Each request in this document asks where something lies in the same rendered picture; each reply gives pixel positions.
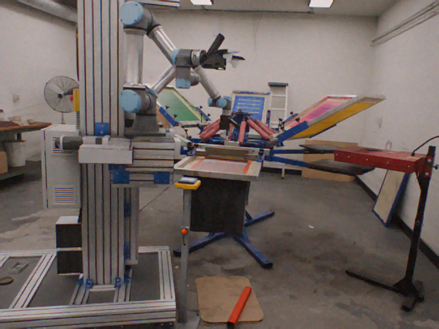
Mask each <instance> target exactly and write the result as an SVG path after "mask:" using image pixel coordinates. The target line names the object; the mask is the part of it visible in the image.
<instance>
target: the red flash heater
mask: <svg viewBox="0 0 439 329"><path fill-rule="evenodd" d="M366 149H370V150H380V151H367V150H366ZM387 152H391V153H393V154H390V153H387ZM425 159H426V155H421V154H415V157H413V156H411V153H406V152H401V151H391V150H386V149H377V148H368V147H362V146H349V147H345V148H340V149H335V150H334V161H339V162H343V163H351V164H355V165H363V166H370V167H374V168H382V169H386V170H394V171H398V172H405V173H410V174H412V173H414V172H415V171H418V172H420V175H421V174H422V173H423V170H424V166H425Z"/></svg>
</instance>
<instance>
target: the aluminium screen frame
mask: <svg viewBox="0 0 439 329"><path fill-rule="evenodd" d="M197 157H198V156H195V155H194V156H187V157H186V158H184V159H182V160H181V161H180V162H178V163H176V164H175V165H174V171H173V174H181V175H188V176H201V177H208V178H221V179H229V180H242V181H256V182H258V179H259V173H260V170H261V162H256V165H255V169H254V171H253V175H252V174H241V173H233V172H219V171H211V170H198V169H190V168H183V167H185V165H187V164H189V163H190V162H192V160H194V159H195V158H197Z"/></svg>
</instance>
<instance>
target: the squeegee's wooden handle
mask: <svg viewBox="0 0 439 329"><path fill-rule="evenodd" d="M205 151H207V156H208V155H219V156H227V157H241V158H244V159H246V154H249V150H248V149H234V148H219V147H210V146H206V147H205Z"/></svg>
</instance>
